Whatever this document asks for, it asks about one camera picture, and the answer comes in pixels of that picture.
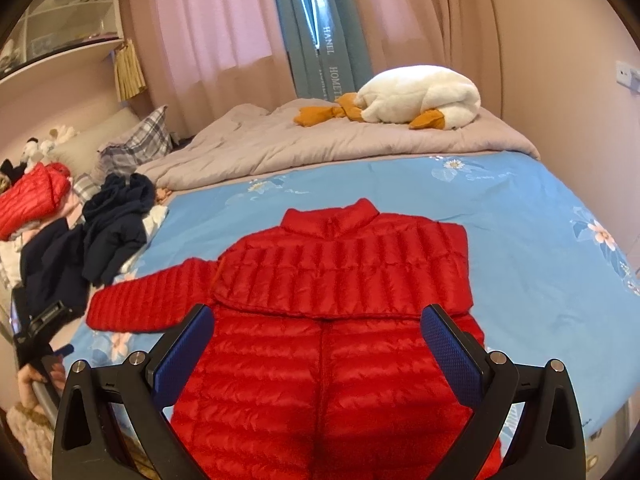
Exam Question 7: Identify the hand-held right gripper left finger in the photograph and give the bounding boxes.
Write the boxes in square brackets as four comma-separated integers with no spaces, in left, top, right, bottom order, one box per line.
[52,304,216,480]

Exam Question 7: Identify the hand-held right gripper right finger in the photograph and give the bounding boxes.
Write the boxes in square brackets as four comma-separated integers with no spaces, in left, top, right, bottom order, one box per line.
[421,304,587,480]

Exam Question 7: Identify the red down jacket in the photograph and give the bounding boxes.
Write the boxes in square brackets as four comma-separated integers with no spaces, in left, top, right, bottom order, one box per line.
[0,161,74,241]
[86,198,503,480]

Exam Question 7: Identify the person's left forearm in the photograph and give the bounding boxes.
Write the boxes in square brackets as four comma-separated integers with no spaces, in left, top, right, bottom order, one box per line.
[6,402,55,468]

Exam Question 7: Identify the navy blue clothes pile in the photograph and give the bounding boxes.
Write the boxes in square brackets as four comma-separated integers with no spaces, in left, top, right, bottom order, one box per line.
[20,172,157,322]

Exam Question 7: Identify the person's left hand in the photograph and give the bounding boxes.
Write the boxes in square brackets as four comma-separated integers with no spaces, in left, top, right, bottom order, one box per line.
[17,358,67,400]

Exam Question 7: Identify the pale pink garment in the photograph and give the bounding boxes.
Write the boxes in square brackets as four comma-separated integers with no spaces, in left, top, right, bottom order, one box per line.
[47,194,86,228]

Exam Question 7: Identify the folded red down jacket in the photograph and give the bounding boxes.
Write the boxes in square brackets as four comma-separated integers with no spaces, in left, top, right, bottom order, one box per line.
[0,161,74,241]

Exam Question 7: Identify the white garment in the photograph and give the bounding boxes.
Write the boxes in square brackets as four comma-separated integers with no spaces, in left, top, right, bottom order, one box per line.
[143,206,170,242]

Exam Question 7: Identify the blue floral bed sheet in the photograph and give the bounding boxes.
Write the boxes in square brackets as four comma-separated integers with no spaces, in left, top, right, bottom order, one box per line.
[65,152,640,461]

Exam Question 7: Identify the small plaid pillow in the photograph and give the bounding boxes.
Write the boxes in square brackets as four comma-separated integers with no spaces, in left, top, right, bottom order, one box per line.
[71,172,103,203]

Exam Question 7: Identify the black and white plush toy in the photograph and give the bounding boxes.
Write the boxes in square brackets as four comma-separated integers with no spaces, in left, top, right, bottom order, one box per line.
[20,136,47,165]

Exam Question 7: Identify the small white plush toy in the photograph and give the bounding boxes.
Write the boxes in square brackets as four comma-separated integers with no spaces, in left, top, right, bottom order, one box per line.
[47,124,80,145]

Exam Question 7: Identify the beige headboard cushion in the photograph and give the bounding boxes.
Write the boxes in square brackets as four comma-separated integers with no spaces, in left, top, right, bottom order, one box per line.
[52,107,142,163]

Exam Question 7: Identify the large plaid pillow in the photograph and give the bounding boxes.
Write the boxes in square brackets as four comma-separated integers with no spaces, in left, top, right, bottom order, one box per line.
[97,105,174,172]

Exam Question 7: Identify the grey quilt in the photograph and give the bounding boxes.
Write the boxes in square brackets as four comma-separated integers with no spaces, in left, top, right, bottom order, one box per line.
[137,97,543,193]

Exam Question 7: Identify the white goose plush toy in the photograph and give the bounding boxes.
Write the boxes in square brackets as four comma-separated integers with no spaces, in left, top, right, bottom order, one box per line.
[292,65,483,132]

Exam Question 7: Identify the yellow fringed cloth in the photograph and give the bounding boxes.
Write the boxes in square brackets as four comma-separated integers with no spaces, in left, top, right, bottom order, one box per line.
[114,40,149,104]

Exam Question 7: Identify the blue curtain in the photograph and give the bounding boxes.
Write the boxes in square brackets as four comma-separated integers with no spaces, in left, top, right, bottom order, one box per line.
[267,0,374,102]

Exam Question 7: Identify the pink curtain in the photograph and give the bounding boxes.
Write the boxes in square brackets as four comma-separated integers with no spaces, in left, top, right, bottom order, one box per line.
[119,0,297,136]
[340,0,507,117]

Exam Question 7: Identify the white wall shelf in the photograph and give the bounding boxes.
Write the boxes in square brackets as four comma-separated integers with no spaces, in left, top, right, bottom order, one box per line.
[0,0,126,97]

